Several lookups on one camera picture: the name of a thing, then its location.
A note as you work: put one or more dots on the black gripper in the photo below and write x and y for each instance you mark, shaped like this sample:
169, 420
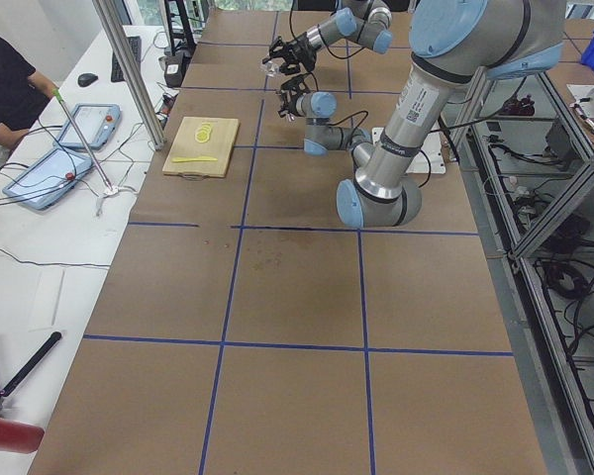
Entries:
297, 49
294, 102

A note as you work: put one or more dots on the clear glass cup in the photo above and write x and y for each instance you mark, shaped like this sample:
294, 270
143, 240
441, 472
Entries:
270, 69

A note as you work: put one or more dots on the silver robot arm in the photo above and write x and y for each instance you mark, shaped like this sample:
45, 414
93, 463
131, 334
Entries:
450, 40
364, 23

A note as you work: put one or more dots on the bamboo cutting board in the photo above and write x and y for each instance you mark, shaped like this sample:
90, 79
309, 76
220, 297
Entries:
220, 145

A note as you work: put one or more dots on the yellow plastic knife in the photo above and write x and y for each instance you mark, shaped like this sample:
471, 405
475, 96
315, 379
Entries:
199, 158

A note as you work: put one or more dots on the teach pendant far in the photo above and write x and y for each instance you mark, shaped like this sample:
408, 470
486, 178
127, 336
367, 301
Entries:
97, 122

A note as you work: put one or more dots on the teach pendant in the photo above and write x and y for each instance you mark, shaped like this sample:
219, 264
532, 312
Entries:
47, 180
97, 122

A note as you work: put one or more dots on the black computer mouse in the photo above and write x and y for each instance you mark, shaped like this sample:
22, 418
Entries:
86, 79

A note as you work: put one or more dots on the teach pendant near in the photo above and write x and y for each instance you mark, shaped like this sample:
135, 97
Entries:
47, 180

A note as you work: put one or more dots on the person in black shirt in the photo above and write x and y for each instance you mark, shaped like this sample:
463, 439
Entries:
24, 94

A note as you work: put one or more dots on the red cylinder bottle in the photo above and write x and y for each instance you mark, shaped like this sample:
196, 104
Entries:
19, 437

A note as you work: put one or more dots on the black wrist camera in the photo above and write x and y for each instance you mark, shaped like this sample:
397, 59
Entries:
297, 84

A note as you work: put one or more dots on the aluminium frame post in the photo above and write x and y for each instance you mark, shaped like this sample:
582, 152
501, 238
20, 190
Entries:
116, 35

